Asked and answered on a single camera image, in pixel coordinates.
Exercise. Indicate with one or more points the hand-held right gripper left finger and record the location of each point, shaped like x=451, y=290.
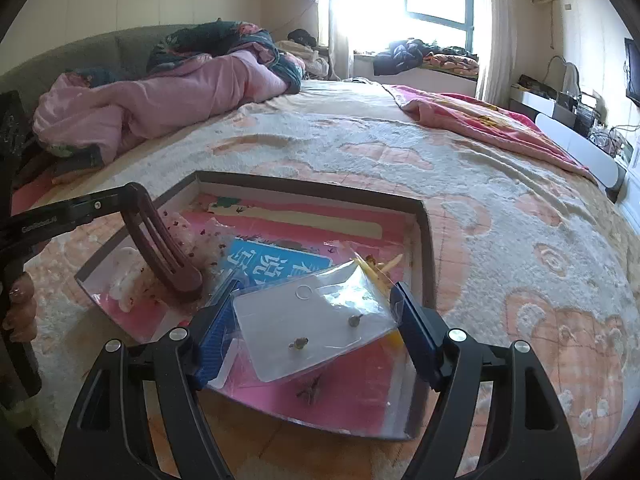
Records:
x=215, y=342

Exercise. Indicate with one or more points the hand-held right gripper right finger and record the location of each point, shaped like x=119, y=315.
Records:
x=416, y=327

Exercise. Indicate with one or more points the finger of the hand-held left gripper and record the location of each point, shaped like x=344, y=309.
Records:
x=75, y=212

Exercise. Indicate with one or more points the clear bag of earrings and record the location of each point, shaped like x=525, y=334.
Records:
x=300, y=325

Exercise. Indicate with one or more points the brown oval hair clip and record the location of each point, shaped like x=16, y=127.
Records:
x=160, y=250

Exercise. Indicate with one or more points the brown box with pink lining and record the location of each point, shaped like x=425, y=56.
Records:
x=350, y=210

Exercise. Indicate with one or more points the person's left hand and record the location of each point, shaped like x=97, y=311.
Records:
x=22, y=305

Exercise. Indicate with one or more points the yellow hair claw clip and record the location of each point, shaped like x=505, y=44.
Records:
x=380, y=266

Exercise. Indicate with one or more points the grey padded headboard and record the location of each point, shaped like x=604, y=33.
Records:
x=75, y=55

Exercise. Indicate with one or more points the floral fabric hair scrunchie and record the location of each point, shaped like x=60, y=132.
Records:
x=210, y=240

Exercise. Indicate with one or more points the pink and dark floral duvet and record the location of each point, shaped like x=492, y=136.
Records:
x=175, y=90

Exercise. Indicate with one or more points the red and pink blanket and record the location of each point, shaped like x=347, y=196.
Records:
x=475, y=120

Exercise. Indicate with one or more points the white bed footboard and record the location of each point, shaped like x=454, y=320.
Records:
x=580, y=152

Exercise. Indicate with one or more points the cluttered white desk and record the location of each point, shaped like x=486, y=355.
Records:
x=540, y=97

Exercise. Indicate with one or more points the colourful patterned cloth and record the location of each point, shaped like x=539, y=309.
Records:
x=452, y=62

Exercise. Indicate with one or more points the dark jacket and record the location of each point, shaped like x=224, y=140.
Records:
x=405, y=55

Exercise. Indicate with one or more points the pile of light clothes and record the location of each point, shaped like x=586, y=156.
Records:
x=305, y=55

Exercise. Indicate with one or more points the white desk fan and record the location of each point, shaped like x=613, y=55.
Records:
x=570, y=77

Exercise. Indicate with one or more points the white curtain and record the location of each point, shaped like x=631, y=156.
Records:
x=335, y=20
x=492, y=25

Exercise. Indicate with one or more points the black television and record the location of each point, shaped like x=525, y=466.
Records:
x=633, y=70

